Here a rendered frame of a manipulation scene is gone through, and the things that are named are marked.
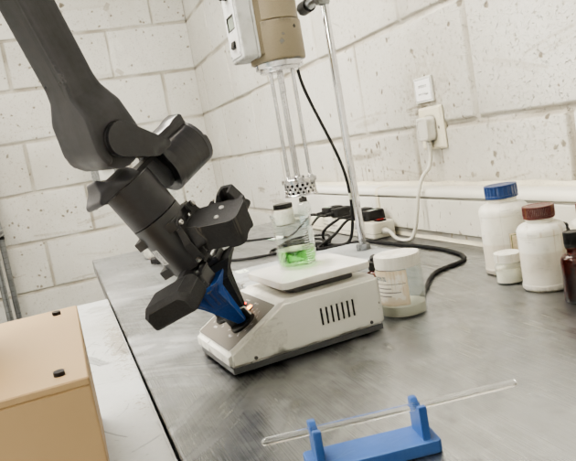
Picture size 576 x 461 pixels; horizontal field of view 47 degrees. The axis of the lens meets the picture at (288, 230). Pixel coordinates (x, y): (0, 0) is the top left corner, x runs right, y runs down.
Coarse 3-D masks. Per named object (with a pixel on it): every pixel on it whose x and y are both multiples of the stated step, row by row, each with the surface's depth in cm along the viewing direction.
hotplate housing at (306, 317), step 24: (264, 288) 82; (312, 288) 77; (336, 288) 77; (360, 288) 78; (288, 312) 74; (312, 312) 75; (336, 312) 76; (360, 312) 78; (264, 336) 73; (288, 336) 74; (312, 336) 75; (336, 336) 77; (216, 360) 78; (240, 360) 72; (264, 360) 73
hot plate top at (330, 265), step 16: (320, 256) 87; (336, 256) 85; (256, 272) 84; (272, 272) 82; (288, 272) 80; (304, 272) 78; (320, 272) 77; (336, 272) 77; (352, 272) 78; (288, 288) 74
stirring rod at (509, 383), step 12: (492, 384) 50; (504, 384) 50; (516, 384) 50; (444, 396) 50; (456, 396) 50; (468, 396) 50; (396, 408) 49; (408, 408) 49; (348, 420) 48; (360, 420) 49; (372, 420) 49; (288, 432) 48; (300, 432) 48; (324, 432) 48; (264, 444) 48
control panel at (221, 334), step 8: (248, 296) 81; (248, 304) 79; (256, 304) 78; (264, 304) 76; (256, 312) 76; (264, 312) 74; (256, 320) 74; (208, 328) 81; (216, 328) 80; (224, 328) 78; (248, 328) 74; (208, 336) 79; (216, 336) 78; (224, 336) 76; (232, 336) 75; (240, 336) 73; (224, 344) 74; (232, 344) 73
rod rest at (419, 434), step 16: (416, 400) 50; (416, 416) 49; (320, 432) 47; (384, 432) 51; (400, 432) 50; (416, 432) 50; (432, 432) 50; (320, 448) 47; (336, 448) 50; (352, 448) 49; (368, 448) 49; (384, 448) 48; (400, 448) 48; (416, 448) 48; (432, 448) 48
